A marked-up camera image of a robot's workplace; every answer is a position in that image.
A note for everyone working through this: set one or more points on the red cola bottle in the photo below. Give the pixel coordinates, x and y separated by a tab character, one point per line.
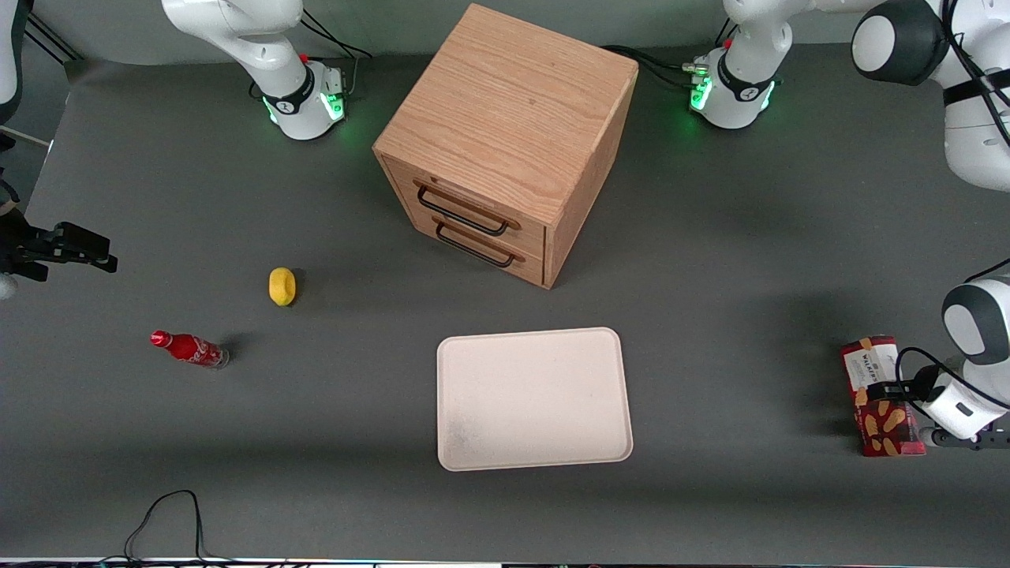
189	349

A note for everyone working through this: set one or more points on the dark grey table mat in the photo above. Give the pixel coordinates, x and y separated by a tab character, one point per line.
316	442

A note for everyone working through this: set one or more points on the red cookie box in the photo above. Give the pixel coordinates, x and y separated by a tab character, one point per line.
884	430

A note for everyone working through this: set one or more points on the cream plastic tray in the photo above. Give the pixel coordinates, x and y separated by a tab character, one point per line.
533	398

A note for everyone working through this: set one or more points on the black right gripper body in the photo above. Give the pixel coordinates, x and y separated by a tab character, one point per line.
16	244

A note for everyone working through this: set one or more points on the yellow lemon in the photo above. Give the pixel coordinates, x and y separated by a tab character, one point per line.
282	286

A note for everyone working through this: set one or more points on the oak wooden drawer cabinet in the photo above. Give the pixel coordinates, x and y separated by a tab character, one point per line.
505	110

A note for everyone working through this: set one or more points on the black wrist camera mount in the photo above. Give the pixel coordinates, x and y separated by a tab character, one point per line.
951	439

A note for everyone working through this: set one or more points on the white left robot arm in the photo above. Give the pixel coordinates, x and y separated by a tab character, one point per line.
974	134

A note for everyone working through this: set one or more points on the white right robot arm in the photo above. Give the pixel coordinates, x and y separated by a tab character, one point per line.
296	106

